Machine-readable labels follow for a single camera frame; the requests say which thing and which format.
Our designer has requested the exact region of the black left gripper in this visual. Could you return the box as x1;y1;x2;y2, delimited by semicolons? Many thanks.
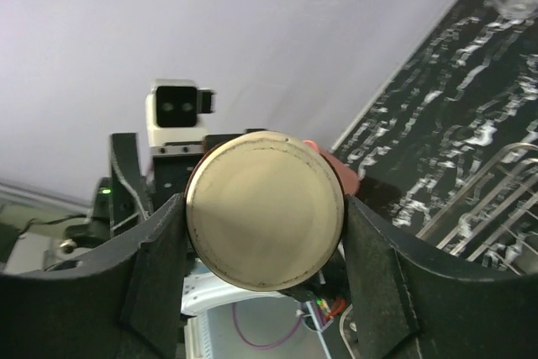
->
90;133;242;248

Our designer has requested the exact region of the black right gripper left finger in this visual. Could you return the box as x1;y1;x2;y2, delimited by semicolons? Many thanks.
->
1;195;187;358

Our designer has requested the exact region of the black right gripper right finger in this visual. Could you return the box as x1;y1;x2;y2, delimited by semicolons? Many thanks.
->
343;197;537;358

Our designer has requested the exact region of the beige brown ceramic cup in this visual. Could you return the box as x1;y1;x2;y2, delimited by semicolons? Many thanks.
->
185;131;345;292

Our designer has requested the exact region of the pink plastic cup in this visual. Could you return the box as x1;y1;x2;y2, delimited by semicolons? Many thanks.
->
303;140;361;196

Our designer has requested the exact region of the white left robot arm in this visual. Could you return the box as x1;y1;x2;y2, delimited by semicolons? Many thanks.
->
35;134;252;358

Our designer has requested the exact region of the black marbled table mat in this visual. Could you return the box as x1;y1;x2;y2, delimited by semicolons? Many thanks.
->
335;0;537;235

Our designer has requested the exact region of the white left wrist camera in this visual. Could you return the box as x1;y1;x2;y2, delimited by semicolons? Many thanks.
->
145;79;215;148

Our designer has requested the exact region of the metal wire dish rack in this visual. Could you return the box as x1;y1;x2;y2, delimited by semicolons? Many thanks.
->
417;142;537;275

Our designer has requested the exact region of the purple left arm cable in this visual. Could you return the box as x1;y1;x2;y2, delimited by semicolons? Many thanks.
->
230;299;306;351

